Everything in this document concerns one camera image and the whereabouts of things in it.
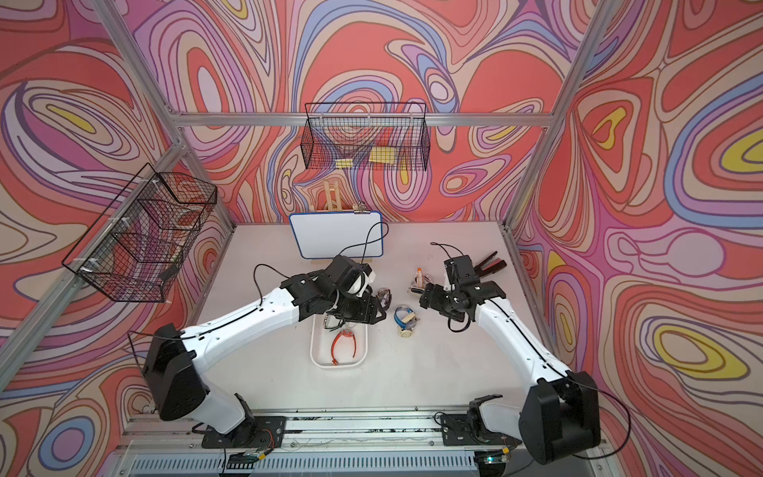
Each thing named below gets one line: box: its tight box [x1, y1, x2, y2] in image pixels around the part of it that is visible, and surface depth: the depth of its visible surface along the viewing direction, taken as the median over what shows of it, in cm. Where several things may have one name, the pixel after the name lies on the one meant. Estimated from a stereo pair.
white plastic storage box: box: [309, 313, 368, 368], surface depth 88 cm
